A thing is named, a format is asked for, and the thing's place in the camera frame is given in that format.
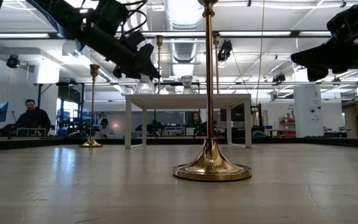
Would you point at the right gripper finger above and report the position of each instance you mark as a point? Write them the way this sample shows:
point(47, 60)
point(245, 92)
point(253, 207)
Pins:
point(322, 49)
point(322, 62)

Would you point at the grey tinted glass candle holder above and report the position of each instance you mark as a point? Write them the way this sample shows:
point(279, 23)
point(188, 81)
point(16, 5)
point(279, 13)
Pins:
point(187, 88)

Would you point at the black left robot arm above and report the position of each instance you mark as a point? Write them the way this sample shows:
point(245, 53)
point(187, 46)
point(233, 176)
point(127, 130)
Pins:
point(57, 12)

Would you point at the clear ribbed glass candle holder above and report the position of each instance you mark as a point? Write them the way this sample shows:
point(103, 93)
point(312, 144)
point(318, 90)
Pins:
point(145, 87)

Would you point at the person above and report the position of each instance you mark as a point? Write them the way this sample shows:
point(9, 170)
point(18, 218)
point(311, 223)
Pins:
point(104, 132)
point(33, 119)
point(196, 123)

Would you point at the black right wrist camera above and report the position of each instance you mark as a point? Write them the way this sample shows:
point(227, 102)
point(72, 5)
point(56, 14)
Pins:
point(353, 18)

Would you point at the white pillar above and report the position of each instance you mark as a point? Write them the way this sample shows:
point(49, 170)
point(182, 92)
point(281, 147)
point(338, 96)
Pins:
point(308, 118)

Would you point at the tall brass candlestick holder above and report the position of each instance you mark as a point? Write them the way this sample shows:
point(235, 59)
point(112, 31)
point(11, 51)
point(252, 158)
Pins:
point(217, 62)
point(210, 161)
point(159, 56)
point(91, 142)

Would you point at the white perforated metal shelf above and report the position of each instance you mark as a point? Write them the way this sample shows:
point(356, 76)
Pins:
point(185, 101)

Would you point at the blue computer monitor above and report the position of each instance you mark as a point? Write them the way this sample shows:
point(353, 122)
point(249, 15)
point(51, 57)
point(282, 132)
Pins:
point(1, 112)

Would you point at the silver ceiling ventilation duct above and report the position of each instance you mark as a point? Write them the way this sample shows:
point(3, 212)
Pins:
point(183, 46)

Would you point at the shelf with red bins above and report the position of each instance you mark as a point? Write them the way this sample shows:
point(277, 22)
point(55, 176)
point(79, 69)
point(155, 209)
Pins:
point(287, 124)

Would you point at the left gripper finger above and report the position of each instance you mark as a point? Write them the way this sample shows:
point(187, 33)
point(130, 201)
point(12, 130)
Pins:
point(152, 73)
point(123, 73)

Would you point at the black ceiling-mounted camera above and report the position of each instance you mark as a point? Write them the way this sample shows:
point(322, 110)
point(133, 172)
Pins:
point(12, 61)
point(278, 77)

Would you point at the black aluminium table frame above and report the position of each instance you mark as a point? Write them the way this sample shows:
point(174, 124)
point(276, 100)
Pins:
point(337, 141)

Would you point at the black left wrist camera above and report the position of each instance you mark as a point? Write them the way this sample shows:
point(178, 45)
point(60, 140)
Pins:
point(112, 12)

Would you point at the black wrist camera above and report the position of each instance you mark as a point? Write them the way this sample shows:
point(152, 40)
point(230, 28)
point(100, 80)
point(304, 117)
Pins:
point(112, 12)
point(353, 18)

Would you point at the black hanging overhead camera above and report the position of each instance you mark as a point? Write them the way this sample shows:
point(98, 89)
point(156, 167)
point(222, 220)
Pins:
point(224, 49)

